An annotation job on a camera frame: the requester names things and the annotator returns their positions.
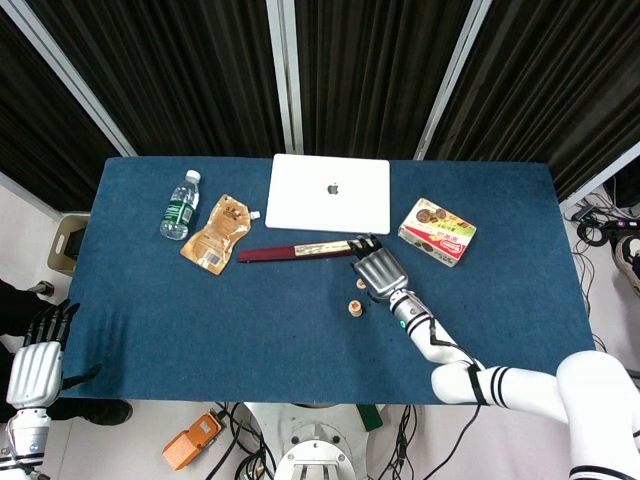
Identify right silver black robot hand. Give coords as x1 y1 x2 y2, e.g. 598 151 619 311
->
348 233 410 303

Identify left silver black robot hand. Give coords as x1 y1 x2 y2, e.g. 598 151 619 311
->
5 296 104 409

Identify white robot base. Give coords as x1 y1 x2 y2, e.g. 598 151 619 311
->
243 401 384 480

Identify person's black trouser leg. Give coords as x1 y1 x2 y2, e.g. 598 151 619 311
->
0 279 54 354

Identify biscuit box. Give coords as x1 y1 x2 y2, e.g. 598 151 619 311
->
397 197 478 269

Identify black shoe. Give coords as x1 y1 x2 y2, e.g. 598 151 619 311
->
49 398 135 427

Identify white closed laptop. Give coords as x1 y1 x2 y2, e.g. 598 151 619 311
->
264 153 392 236

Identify beige plastic bin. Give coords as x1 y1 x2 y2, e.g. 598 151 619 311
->
46 212 92 275

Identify dark red folded fan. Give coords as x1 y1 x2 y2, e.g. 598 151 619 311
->
237 239 359 265

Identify green block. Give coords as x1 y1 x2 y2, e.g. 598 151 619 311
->
356 403 385 432

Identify orange spout pouch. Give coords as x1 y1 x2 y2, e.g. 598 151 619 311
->
179 193 262 276

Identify orange pedal box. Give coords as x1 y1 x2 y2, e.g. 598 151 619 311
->
161 410 225 472

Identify blue table cloth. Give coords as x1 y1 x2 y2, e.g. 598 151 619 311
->
58 156 607 407

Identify dark curtain panel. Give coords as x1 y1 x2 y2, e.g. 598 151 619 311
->
424 0 640 204
294 0 474 157
0 9 124 214
27 0 287 157

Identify clear water bottle green label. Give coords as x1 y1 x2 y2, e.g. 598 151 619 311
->
158 169 202 242

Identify black white sneaker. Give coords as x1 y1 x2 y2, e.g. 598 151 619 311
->
613 234 640 297

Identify black device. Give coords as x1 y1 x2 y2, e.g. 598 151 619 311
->
603 169 640 211

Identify black floor cable bundle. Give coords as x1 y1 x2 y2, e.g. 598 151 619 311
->
207 401 277 480
384 403 419 480

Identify white frame post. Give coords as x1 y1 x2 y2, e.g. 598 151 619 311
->
558 152 640 214
266 0 305 155
413 0 496 161
0 0 139 157

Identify coiled black cables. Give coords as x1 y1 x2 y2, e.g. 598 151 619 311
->
564 194 619 251

